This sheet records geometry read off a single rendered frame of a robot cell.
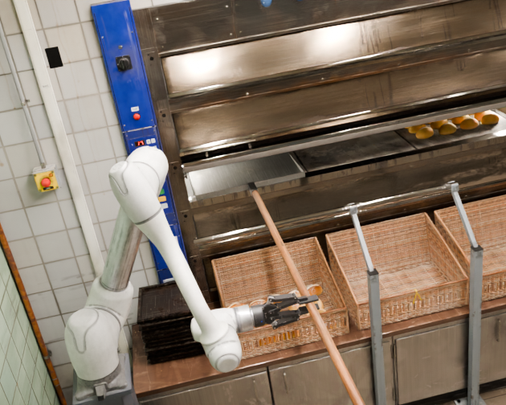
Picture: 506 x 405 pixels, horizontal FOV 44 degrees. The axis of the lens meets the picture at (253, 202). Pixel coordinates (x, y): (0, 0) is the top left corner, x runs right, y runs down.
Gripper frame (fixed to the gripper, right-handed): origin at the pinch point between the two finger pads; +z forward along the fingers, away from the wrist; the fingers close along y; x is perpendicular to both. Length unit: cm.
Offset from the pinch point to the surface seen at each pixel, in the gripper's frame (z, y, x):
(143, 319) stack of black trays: -64, 34, -61
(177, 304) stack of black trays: -47, 35, -69
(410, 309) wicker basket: 58, 54, -50
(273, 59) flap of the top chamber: 17, -61, -100
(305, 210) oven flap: 24, 18, -99
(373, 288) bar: 37, 30, -40
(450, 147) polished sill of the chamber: 102, 0, -100
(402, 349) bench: 52, 72, -45
